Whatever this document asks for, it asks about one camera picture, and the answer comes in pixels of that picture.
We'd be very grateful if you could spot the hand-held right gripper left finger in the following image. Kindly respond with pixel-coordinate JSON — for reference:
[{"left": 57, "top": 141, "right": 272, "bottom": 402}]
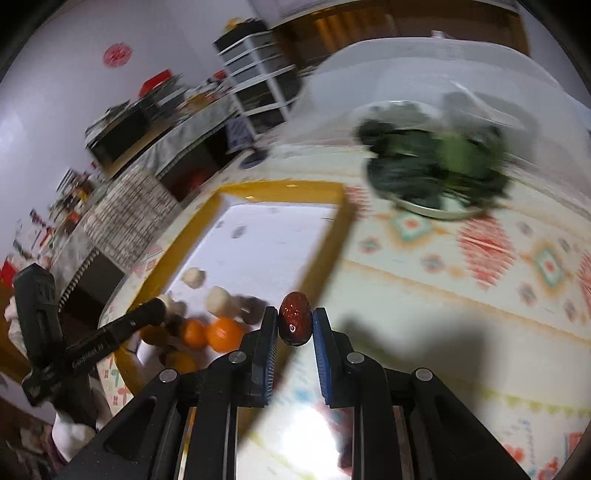
[{"left": 55, "top": 305, "right": 280, "bottom": 480}]

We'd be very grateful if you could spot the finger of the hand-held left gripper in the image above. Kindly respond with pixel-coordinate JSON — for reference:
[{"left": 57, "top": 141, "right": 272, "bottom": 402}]
[{"left": 64, "top": 298, "right": 168, "bottom": 368}]

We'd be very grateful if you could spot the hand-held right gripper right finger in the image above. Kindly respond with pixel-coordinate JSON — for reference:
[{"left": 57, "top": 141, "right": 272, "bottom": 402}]
[{"left": 313, "top": 307, "right": 532, "bottom": 480}]

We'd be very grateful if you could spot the small orange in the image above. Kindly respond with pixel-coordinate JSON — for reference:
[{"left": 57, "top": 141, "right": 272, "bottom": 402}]
[
  {"left": 181, "top": 319, "right": 208, "bottom": 349},
  {"left": 140, "top": 325, "right": 171, "bottom": 346},
  {"left": 164, "top": 351, "right": 199, "bottom": 374}
]

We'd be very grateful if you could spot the dark red plum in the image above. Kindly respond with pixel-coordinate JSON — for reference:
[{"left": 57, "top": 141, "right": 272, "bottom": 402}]
[
  {"left": 239, "top": 298, "right": 265, "bottom": 325},
  {"left": 167, "top": 304, "right": 188, "bottom": 335}
]

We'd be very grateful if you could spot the red date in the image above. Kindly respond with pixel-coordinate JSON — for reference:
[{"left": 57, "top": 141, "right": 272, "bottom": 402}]
[{"left": 277, "top": 291, "right": 311, "bottom": 347}]

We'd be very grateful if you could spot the large orange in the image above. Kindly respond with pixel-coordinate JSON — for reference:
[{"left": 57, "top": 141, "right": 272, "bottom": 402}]
[{"left": 206, "top": 318, "right": 247, "bottom": 354}]

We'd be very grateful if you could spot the white tray with yellow rim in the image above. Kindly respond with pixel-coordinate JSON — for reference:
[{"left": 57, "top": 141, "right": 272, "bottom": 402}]
[{"left": 99, "top": 180, "right": 356, "bottom": 398}]

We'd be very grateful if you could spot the pale green plate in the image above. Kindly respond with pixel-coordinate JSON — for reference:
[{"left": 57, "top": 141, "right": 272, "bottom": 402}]
[{"left": 388, "top": 185, "right": 485, "bottom": 221}]

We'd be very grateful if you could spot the wooden shelf unit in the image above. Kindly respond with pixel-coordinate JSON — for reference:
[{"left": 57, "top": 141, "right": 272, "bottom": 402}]
[{"left": 85, "top": 88, "right": 259, "bottom": 200}]

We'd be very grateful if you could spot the plate of green spinach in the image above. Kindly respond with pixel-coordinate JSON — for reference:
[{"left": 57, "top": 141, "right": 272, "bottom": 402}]
[{"left": 355, "top": 102, "right": 511, "bottom": 208}]

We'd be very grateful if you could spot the grey dish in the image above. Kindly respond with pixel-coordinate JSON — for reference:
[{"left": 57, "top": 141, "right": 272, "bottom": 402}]
[{"left": 443, "top": 90, "right": 527, "bottom": 134}]

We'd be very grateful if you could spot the white drawer unit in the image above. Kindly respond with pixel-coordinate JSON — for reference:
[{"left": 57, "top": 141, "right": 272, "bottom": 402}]
[{"left": 213, "top": 30, "right": 303, "bottom": 121}]

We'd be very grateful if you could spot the transparent food cover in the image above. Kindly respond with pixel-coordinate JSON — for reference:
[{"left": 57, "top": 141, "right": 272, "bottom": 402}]
[{"left": 272, "top": 37, "right": 591, "bottom": 222}]

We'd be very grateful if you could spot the red wall decoration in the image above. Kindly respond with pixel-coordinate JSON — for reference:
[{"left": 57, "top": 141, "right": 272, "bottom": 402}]
[{"left": 104, "top": 44, "right": 131, "bottom": 69}]

